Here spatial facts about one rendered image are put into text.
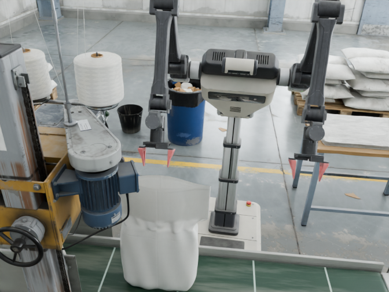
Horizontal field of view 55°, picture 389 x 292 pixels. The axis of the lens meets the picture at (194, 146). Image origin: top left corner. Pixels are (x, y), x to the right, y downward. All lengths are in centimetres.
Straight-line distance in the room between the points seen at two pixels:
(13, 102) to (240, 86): 110
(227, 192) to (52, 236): 131
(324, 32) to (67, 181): 106
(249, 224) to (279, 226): 49
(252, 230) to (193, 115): 164
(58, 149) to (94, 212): 28
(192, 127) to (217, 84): 211
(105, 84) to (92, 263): 130
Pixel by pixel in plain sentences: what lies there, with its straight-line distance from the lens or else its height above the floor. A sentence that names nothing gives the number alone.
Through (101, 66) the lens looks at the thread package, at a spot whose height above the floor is 167.
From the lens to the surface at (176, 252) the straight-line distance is 192.
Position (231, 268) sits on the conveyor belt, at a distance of 229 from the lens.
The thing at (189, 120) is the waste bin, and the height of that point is 32.
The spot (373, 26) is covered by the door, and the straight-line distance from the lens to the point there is 1012.
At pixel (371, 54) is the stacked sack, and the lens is 548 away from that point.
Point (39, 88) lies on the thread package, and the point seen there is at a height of 157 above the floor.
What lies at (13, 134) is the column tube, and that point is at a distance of 127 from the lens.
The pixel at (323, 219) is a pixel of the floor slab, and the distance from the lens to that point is 336.
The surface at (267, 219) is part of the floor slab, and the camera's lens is 322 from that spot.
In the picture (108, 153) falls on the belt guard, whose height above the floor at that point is 142.
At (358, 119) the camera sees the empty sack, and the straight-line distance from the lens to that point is 331.
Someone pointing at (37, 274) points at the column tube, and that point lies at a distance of 167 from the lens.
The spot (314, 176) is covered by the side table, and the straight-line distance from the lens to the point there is 295.
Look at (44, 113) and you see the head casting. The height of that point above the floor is 134.
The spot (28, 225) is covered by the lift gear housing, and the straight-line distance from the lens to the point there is 142.
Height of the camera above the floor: 208
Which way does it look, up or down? 30 degrees down
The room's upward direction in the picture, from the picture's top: 2 degrees clockwise
